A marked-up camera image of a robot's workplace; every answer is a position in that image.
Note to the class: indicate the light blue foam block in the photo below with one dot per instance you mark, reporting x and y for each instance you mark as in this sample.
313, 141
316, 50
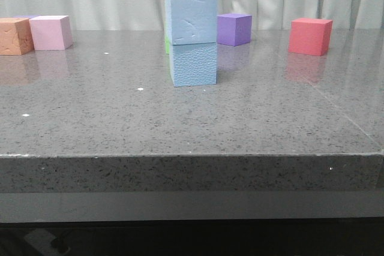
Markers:
193, 64
191, 21

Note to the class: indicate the green foam block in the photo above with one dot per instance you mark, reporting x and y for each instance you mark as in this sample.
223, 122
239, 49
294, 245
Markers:
166, 44

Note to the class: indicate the purple foam block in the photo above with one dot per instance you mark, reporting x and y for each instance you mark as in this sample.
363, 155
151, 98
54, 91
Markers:
234, 29

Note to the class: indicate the red foam block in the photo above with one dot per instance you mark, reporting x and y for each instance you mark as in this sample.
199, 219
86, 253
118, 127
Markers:
310, 36

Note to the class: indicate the pink foam block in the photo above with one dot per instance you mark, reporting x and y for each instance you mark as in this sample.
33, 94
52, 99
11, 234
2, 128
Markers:
51, 32

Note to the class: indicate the lavender foam block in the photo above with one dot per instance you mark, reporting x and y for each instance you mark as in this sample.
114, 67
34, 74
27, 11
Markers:
26, 16

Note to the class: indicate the dented orange foam block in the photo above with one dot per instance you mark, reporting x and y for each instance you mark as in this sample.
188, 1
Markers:
15, 36

